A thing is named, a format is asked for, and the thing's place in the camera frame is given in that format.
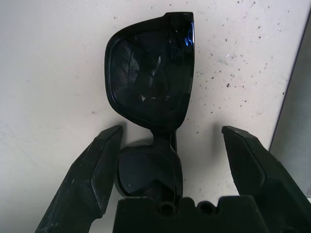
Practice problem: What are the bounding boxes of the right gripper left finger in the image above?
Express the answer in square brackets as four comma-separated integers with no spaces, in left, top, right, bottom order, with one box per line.
[34,125,124,233]

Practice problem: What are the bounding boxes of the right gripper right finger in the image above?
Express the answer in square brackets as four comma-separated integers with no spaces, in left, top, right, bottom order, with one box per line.
[221,125,311,233]

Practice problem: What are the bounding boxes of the black sunglasses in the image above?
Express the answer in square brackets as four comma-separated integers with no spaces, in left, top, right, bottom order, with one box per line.
[104,11,195,202]

